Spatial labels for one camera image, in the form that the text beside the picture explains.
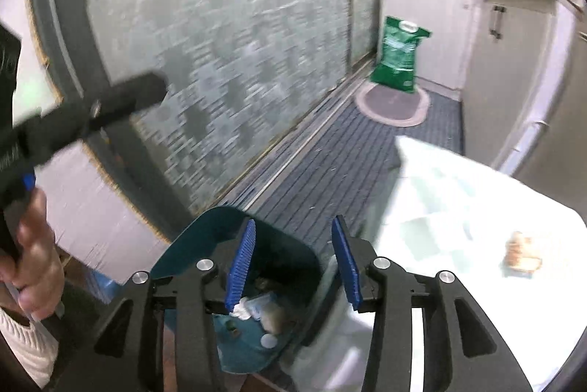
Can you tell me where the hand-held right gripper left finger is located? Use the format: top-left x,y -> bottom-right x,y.
46,217 -> 258,392

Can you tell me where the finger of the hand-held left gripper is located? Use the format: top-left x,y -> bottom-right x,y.
85,71 -> 168,132

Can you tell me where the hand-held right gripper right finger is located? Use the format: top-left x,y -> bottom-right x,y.
330,215 -> 535,392

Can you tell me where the blue white tissue packet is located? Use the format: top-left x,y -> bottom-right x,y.
233,293 -> 272,320

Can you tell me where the teal plastic bin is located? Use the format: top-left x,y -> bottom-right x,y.
150,206 -> 322,375

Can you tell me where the person's left forearm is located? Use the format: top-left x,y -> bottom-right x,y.
0,307 -> 61,389

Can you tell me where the person's left hand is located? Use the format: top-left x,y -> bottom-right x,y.
0,187 -> 66,323

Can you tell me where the grey striped runner rug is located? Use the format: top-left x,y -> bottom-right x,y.
238,92 -> 465,248

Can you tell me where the patterned glass sliding door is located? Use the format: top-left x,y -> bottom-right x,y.
28,0 -> 382,239

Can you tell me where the oval grey floor mat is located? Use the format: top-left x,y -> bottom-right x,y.
354,83 -> 431,128

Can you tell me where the green rice bag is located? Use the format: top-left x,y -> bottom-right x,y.
371,16 -> 432,94

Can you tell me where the white cabinet with black handles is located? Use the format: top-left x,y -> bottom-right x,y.
460,0 -> 575,173

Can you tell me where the white cabinet with small handle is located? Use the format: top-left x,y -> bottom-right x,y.
380,0 -> 483,93

